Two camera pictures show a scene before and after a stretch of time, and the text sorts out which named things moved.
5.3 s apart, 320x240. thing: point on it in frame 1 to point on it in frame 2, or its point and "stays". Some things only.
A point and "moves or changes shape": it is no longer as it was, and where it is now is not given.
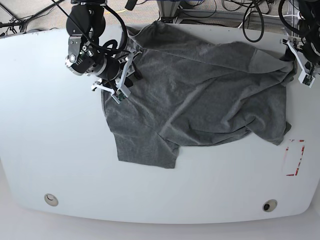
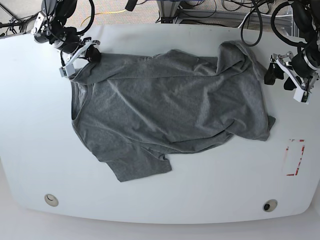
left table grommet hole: [51, 200] stays
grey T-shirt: [195, 90] moves or changes shape
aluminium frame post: [168, 9] stays
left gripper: [115, 74] to [72, 45]
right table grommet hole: [269, 205] stays
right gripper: [307, 53] to [305, 83]
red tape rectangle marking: [297, 168] stays
